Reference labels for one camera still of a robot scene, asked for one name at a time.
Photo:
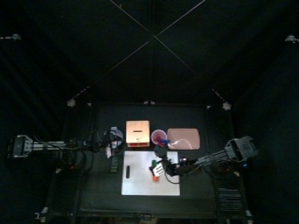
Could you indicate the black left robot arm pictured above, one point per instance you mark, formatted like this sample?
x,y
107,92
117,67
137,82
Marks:
x,y
43,145

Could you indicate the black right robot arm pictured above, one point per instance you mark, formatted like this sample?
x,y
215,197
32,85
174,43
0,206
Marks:
x,y
234,150

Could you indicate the small white tag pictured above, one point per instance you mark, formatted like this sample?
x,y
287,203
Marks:
x,y
109,152

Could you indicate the orange toy carrot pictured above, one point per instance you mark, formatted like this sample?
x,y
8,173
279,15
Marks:
x,y
155,177

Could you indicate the blue toy piece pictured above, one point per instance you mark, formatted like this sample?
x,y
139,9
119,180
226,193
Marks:
x,y
166,142

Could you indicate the wooden toy toaster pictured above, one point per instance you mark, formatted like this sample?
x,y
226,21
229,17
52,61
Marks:
x,y
138,132

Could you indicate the pink plastic cup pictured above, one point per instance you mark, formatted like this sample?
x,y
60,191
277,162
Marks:
x,y
158,135

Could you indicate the pink square plate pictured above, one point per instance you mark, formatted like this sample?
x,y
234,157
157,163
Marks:
x,y
187,135

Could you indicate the white cutting board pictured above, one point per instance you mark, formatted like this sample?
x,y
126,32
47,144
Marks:
x,y
137,186

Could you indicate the black panel with white text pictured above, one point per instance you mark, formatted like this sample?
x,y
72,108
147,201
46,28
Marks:
x,y
230,201

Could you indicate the metal frame clamp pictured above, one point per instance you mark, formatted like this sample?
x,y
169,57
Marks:
x,y
226,105
12,37
291,38
71,102

